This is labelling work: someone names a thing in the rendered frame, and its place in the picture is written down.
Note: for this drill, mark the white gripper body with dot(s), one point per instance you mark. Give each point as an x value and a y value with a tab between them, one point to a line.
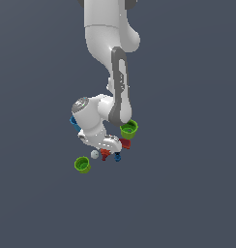
103	142

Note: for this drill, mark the red funnel-shaped object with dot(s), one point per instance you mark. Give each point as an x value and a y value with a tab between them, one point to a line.
104	154

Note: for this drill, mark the small blue object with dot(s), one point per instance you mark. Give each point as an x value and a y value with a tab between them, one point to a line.
117	157

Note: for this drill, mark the small white ball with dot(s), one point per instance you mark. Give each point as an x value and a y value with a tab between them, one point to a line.
94	154

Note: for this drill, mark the red block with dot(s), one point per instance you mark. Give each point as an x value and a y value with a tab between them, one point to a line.
125	143

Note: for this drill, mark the green cup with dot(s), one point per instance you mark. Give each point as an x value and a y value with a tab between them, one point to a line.
82	164
129	130

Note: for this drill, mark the blue cup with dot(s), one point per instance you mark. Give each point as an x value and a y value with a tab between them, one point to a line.
74	122

